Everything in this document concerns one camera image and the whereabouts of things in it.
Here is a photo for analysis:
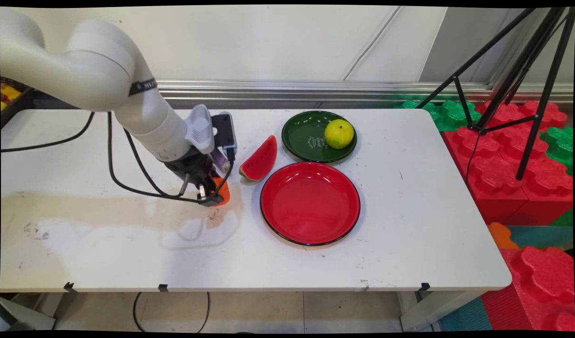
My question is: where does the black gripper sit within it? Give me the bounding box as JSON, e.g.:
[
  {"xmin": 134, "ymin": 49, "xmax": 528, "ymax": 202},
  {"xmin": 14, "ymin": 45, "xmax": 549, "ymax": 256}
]
[{"xmin": 162, "ymin": 149, "xmax": 225, "ymax": 207}]

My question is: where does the purple toy eggplant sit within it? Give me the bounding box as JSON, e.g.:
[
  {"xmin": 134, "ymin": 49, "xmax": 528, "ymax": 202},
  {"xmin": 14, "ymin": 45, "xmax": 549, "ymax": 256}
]
[{"xmin": 209, "ymin": 149, "xmax": 232, "ymax": 174}]

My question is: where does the dark storage crate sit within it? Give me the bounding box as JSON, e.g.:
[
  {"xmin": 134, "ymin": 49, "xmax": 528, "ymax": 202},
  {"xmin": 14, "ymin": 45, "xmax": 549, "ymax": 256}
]
[{"xmin": 0, "ymin": 77, "xmax": 35, "ymax": 128}]

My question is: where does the low red foam block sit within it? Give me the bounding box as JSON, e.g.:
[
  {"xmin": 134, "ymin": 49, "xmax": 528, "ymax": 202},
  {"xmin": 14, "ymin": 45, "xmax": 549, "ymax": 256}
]
[{"xmin": 481, "ymin": 246, "xmax": 575, "ymax": 332}]

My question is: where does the toy watermelon slice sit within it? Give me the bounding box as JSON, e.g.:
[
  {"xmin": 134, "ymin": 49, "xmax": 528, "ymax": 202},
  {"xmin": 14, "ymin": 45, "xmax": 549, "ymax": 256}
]
[{"xmin": 239, "ymin": 135, "xmax": 278, "ymax": 182}]

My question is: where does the red plate black rim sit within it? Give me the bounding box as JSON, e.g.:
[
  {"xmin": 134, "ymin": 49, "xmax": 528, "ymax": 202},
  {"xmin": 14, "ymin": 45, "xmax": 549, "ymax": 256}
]
[{"xmin": 260, "ymin": 161, "xmax": 361, "ymax": 247}]

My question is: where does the black tripod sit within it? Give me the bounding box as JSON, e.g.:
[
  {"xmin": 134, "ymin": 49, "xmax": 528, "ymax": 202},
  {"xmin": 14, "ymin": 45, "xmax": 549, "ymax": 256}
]
[{"xmin": 416, "ymin": 7, "xmax": 575, "ymax": 181}]

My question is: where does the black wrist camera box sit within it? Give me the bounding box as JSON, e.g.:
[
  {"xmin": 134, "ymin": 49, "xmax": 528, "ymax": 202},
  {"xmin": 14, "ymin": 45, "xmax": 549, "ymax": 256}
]
[{"xmin": 211, "ymin": 111, "xmax": 238, "ymax": 163}]

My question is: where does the black printed arm strap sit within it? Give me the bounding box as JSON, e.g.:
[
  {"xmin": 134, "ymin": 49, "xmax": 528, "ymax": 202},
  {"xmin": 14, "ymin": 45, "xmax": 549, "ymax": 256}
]
[{"xmin": 128, "ymin": 77, "xmax": 158, "ymax": 98}]

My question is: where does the grey table leg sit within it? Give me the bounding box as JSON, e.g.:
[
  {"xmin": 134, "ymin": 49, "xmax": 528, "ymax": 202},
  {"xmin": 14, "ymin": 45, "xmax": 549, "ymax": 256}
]
[{"xmin": 0, "ymin": 292, "xmax": 79, "ymax": 332}]

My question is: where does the yellow-green toy apple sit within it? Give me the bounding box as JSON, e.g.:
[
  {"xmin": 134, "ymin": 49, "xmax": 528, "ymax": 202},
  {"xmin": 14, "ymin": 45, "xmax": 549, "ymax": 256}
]
[{"xmin": 324, "ymin": 119, "xmax": 355, "ymax": 150}]

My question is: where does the large red foam block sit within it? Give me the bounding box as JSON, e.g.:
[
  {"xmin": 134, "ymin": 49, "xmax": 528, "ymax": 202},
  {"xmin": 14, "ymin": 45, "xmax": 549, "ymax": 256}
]
[{"xmin": 442, "ymin": 100, "xmax": 574, "ymax": 226}]

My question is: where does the orange foam piece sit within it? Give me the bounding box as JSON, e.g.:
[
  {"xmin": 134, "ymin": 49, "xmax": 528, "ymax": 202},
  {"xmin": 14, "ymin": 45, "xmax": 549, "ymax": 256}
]
[{"xmin": 487, "ymin": 222, "xmax": 521, "ymax": 250}]

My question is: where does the yellow toy in crate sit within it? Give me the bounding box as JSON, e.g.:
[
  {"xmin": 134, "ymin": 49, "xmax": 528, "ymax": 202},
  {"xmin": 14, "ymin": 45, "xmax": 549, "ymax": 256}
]
[{"xmin": 0, "ymin": 83, "xmax": 22, "ymax": 111}]

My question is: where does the black floor cable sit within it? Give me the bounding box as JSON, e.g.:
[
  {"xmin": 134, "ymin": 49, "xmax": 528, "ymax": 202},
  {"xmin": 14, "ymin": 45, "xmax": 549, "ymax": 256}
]
[{"xmin": 132, "ymin": 292, "xmax": 211, "ymax": 333}]

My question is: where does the thin black tripod cable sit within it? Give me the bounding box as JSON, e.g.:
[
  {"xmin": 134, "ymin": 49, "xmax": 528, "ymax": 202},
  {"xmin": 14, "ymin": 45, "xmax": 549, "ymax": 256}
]
[{"xmin": 465, "ymin": 132, "xmax": 482, "ymax": 185}]

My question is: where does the white ribbed camera mount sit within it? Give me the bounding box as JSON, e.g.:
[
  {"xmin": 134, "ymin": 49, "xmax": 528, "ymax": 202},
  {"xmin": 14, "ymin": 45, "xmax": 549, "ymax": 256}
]
[{"xmin": 184, "ymin": 104, "xmax": 216, "ymax": 155}]

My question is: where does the dark green plate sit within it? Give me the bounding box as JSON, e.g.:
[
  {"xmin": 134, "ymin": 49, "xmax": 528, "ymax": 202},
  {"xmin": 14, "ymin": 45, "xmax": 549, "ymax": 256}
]
[{"xmin": 281, "ymin": 111, "xmax": 358, "ymax": 164}]

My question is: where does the aluminium wall rail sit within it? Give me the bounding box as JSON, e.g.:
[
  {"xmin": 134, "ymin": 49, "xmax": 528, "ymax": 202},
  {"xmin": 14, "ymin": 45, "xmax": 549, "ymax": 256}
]
[{"xmin": 155, "ymin": 79, "xmax": 574, "ymax": 105}]

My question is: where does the orange toy fruit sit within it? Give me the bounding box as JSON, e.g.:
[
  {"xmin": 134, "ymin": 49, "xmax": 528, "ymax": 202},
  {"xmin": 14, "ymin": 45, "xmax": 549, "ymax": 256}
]
[{"xmin": 211, "ymin": 176, "xmax": 231, "ymax": 207}]

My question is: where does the teal foam mat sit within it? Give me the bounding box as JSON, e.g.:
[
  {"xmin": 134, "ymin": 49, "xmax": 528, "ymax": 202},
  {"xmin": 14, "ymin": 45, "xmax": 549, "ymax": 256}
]
[
  {"xmin": 437, "ymin": 296, "xmax": 493, "ymax": 332},
  {"xmin": 507, "ymin": 225, "xmax": 574, "ymax": 251}
]

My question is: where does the white table leg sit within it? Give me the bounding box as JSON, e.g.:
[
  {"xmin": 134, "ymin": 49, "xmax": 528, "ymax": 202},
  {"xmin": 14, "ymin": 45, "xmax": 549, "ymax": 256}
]
[{"xmin": 399, "ymin": 290, "xmax": 487, "ymax": 332}]

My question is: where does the green foam block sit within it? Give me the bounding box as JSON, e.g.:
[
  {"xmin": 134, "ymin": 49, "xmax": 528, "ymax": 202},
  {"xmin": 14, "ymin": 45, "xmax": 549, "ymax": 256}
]
[
  {"xmin": 394, "ymin": 98, "xmax": 482, "ymax": 132},
  {"xmin": 540, "ymin": 125, "xmax": 574, "ymax": 175}
]

